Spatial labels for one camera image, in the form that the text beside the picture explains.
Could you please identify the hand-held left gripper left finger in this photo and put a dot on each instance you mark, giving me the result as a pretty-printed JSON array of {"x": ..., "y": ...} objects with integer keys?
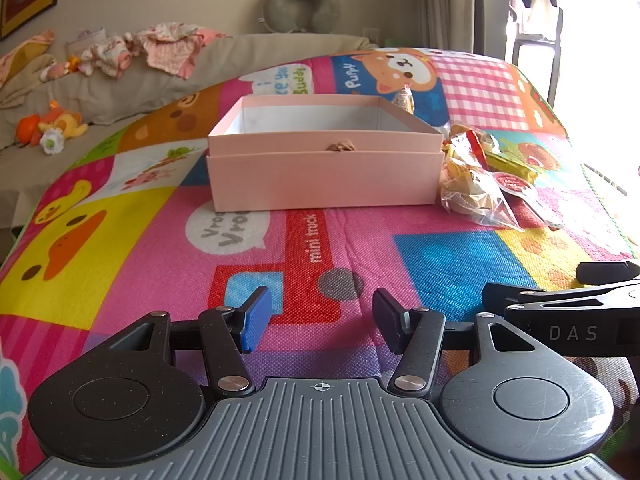
[{"x": 254, "y": 319}]

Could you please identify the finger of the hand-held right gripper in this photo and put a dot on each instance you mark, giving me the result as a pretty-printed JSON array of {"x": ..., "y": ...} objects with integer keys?
[
  {"x": 550, "y": 296},
  {"x": 607, "y": 272}
]

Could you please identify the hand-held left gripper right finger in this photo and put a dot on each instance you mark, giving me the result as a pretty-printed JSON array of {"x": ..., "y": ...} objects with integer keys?
[{"x": 389, "y": 321}]

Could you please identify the red lidded jelly cup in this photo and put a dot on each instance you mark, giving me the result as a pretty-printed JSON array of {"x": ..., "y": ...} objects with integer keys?
[{"x": 512, "y": 182}]

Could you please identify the clear bag of round crackers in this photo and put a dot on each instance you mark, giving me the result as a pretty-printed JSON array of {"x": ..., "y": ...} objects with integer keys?
[{"x": 472, "y": 192}]

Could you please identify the long yellow snack packet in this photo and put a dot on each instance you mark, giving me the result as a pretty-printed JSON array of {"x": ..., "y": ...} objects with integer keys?
[{"x": 510, "y": 166}]

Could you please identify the pink cardboard box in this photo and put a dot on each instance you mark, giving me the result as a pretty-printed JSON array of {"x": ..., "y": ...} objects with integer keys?
[{"x": 325, "y": 170}]

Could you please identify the red yellow snack packet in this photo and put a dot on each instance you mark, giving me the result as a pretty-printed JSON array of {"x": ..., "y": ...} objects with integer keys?
[{"x": 467, "y": 142}]

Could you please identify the small clear snack packet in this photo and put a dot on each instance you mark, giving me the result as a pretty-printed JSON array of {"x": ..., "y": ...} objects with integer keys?
[{"x": 404, "y": 100}]

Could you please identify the colourful printed play mat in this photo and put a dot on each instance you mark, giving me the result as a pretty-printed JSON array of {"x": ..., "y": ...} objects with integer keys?
[{"x": 150, "y": 240}]

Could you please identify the beige sofa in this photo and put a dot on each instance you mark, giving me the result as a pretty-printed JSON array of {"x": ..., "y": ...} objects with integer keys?
[{"x": 125, "y": 95}]

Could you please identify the white flower toy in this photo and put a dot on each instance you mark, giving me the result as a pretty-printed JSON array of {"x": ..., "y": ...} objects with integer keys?
[{"x": 52, "y": 141}]

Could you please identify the orange plush toy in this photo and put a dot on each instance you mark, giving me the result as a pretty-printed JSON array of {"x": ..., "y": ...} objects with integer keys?
[{"x": 60, "y": 122}]

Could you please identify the pile of pink floral clothes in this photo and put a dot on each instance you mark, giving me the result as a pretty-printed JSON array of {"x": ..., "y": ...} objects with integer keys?
[{"x": 150, "y": 47}]

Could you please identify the beige curtain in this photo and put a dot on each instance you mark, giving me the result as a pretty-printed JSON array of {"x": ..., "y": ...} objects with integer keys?
[{"x": 450, "y": 5}]

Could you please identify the grey neck pillow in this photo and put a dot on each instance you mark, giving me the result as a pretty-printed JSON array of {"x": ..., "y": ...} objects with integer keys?
[{"x": 302, "y": 7}]

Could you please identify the pink yellow cloth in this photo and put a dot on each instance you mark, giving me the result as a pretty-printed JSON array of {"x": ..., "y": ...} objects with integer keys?
[{"x": 25, "y": 55}]

